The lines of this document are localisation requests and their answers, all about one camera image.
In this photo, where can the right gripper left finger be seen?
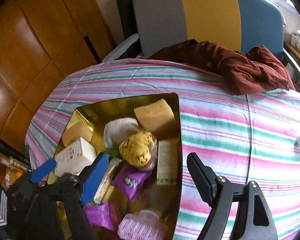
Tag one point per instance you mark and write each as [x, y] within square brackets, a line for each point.
[75, 192]

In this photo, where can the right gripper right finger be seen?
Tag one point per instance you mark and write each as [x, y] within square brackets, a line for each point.
[253, 218]

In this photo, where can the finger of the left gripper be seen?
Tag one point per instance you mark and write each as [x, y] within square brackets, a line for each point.
[43, 171]

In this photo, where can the white herbal cream box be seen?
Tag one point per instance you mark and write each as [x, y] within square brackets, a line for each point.
[75, 157]

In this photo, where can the purple snack packet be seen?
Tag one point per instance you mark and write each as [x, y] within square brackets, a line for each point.
[130, 180]
[106, 215]

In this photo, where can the white sock ball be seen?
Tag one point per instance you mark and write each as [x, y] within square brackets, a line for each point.
[119, 130]

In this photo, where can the yellow patterned sock ball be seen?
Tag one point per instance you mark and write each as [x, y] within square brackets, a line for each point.
[140, 151]

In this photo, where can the pink hair roller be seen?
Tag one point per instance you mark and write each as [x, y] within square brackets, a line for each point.
[143, 225]

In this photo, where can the small green white box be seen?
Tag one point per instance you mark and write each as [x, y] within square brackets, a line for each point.
[167, 166]

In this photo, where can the gold metal tray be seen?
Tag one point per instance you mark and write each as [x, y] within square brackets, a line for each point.
[162, 199]

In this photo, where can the striped bed sheet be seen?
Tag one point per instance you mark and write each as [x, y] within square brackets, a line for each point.
[244, 138]

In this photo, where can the wooden wardrobe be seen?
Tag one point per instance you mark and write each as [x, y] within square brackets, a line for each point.
[42, 42]

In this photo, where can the dark red blanket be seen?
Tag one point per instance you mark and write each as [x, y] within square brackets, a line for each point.
[256, 71]

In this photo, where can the wooden side table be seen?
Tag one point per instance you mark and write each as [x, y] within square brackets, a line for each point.
[293, 51]

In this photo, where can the grey yellow blue headboard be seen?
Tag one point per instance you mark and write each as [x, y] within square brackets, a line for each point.
[238, 25]

